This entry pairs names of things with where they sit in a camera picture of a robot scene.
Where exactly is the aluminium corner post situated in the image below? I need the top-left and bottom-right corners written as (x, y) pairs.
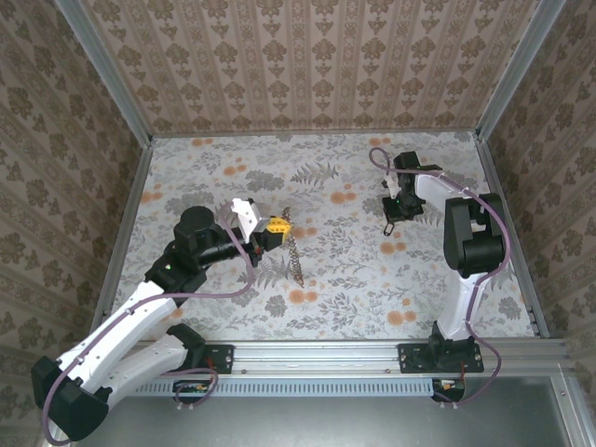
top-left (474, 0), bottom-right (568, 141)
top-left (51, 0), bottom-right (155, 148)

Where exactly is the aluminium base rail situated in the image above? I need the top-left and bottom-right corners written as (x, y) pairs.
top-left (139, 341), bottom-right (569, 376)

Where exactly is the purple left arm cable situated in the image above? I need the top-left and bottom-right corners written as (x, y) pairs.
top-left (40, 202), bottom-right (256, 442)

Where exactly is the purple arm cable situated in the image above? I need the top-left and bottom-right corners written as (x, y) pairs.
top-left (40, 202), bottom-right (256, 442)
top-left (370, 147), bottom-right (509, 406)

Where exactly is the aluminium side rail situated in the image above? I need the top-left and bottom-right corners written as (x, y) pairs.
top-left (473, 134), bottom-right (551, 337)
top-left (90, 139), bottom-right (156, 330)

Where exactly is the metal keyring chain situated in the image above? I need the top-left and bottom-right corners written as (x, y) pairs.
top-left (283, 206), bottom-right (308, 286)

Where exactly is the floral patterned table cover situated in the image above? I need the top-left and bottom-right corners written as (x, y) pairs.
top-left (115, 131), bottom-right (536, 342)

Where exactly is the grey slotted cable duct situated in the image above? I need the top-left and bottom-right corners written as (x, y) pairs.
top-left (134, 376), bottom-right (467, 398)

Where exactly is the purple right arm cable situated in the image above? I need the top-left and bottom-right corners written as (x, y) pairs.
top-left (370, 147), bottom-right (509, 406)

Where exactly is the black control box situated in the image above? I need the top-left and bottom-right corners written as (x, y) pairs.
top-left (431, 377), bottom-right (467, 402)
top-left (172, 379), bottom-right (211, 404)

